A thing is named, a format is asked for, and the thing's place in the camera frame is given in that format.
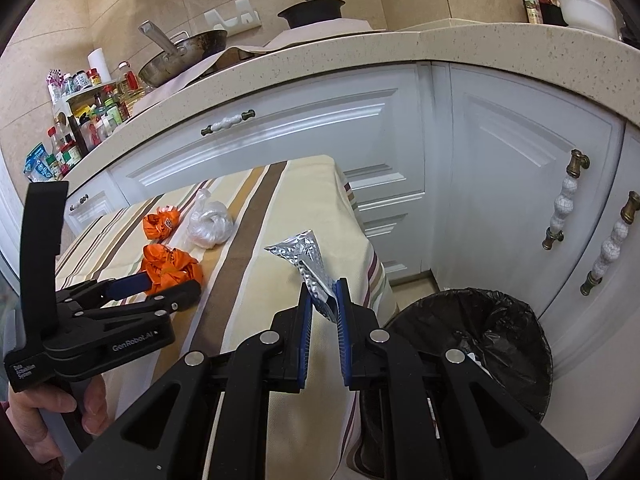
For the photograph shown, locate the small orange bag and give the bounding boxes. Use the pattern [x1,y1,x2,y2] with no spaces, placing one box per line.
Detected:
[142,206,180,242]

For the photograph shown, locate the metal wok pan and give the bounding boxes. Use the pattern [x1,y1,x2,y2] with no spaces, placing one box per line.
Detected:
[139,21,228,88]

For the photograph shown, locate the beige stove cover cloth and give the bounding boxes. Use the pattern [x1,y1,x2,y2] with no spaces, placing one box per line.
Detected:
[131,18,374,116]

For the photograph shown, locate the striped tablecloth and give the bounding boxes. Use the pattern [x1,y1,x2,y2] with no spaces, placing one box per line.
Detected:
[66,156,397,479]

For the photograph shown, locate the silver foil blister wrapper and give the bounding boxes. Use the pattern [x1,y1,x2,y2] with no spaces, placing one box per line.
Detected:
[265,230,337,324]

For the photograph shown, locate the person's left hand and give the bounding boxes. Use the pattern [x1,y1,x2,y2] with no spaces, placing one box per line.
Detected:
[6,375,111,465]

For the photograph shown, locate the cabinet door handle right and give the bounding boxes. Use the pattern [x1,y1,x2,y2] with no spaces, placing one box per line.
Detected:
[580,191,640,296]

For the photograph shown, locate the white double wall outlet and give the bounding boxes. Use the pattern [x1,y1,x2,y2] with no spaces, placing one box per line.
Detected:
[204,0,262,37]

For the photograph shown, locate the black-lined trash bin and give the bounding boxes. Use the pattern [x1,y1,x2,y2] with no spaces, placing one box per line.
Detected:
[352,288,551,479]

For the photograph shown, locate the blue snack bag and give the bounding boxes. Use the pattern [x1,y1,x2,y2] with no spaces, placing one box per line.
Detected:
[23,143,56,182]

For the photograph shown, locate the drawer handle centre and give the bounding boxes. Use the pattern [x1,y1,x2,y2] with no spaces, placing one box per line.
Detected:
[201,110,256,136]

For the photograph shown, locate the drawer handle left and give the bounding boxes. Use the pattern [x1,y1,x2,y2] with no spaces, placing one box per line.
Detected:
[68,194,89,212]

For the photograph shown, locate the white paper towel roll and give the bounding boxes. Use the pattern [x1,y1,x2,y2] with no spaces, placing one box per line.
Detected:
[88,48,112,82]

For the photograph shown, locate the red packet by bottle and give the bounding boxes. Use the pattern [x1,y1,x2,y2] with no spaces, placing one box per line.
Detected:
[539,0,566,26]

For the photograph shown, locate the large orange bag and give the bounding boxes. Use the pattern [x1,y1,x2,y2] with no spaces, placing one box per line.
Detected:
[140,244,203,296]

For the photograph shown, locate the black pot with lid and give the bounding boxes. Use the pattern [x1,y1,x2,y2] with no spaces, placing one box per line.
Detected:
[278,0,345,29]

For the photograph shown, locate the condiment rack with bottles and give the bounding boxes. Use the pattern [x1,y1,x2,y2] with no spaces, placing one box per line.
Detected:
[46,68,132,174]

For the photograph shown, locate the clear plastic bag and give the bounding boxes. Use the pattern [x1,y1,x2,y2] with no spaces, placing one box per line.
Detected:
[186,190,235,249]

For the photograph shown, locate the cabinet door handle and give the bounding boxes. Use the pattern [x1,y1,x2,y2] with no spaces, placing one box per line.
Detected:
[580,191,640,296]
[541,148,590,252]

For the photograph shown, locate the cabinet door handle left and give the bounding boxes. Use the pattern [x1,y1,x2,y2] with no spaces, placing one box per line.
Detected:
[541,148,590,252]

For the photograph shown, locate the cooking oil bottle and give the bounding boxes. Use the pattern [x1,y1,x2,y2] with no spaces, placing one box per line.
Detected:
[117,61,149,115]

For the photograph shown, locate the drawer handle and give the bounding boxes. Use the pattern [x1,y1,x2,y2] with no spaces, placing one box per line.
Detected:
[201,110,256,136]
[68,194,89,212]

